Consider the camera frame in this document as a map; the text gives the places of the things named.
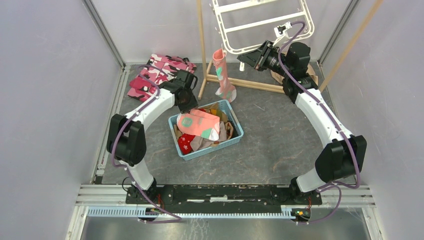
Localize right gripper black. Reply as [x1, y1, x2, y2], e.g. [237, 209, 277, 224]
[239, 40, 293, 78]

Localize pink sock green patches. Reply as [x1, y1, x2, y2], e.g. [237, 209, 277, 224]
[212, 48, 237, 103]

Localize white clip hanger frame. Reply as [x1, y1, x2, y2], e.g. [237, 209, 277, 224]
[209, 0, 315, 56]

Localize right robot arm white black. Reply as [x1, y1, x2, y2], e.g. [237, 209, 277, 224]
[237, 40, 367, 204]

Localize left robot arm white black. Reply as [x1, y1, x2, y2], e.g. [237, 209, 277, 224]
[106, 70, 198, 204]

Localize wooden hanger stand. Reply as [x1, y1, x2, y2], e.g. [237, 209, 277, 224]
[196, 0, 383, 100]

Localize brown beige socks pile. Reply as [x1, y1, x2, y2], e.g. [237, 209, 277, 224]
[173, 104, 234, 153]

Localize pink camouflage cloth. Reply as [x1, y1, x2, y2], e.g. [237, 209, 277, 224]
[127, 53, 197, 102]

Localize red sock white stars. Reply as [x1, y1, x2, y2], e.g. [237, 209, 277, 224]
[177, 133, 196, 155]

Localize beige cloth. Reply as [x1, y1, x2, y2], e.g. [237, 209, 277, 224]
[270, 64, 319, 85]

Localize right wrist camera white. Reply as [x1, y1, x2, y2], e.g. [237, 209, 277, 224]
[273, 21, 292, 39]

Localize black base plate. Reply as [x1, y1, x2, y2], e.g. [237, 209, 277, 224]
[146, 184, 323, 214]

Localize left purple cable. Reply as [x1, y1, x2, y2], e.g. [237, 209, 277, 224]
[110, 64, 183, 223]

